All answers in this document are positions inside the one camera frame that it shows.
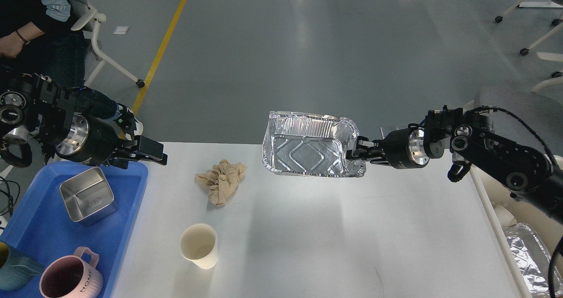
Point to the white paper scrap on floor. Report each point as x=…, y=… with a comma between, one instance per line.
x=121, y=30

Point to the foil tray in bin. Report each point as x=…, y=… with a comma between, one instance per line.
x=531, y=257

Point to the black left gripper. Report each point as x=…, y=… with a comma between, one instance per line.
x=92, y=142

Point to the pink ribbed mug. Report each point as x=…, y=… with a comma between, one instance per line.
x=73, y=276

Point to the seated person in black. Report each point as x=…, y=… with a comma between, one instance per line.
x=53, y=49

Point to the person's hand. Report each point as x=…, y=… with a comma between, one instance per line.
x=10, y=46

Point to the teal ceramic cup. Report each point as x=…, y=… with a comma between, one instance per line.
x=16, y=269

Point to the grey office chair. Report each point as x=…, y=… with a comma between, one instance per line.
x=542, y=111

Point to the white chair under person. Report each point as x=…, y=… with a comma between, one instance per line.
x=89, y=19

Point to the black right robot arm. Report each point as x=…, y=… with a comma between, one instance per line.
x=528, y=174

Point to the clear floor plate left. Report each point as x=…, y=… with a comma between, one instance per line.
x=385, y=130

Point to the white paper cup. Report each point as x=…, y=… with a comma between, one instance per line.
x=199, y=244

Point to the white plastic bin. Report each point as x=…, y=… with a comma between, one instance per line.
x=503, y=212

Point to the stainless steel rectangular pan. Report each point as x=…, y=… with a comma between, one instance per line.
x=88, y=197

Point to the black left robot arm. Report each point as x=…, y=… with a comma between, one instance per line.
x=33, y=102

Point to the aluminium foil tray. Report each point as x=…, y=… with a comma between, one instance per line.
x=304, y=144

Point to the beige cloth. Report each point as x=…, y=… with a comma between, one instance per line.
x=222, y=180

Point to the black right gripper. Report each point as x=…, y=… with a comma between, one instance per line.
x=408, y=148

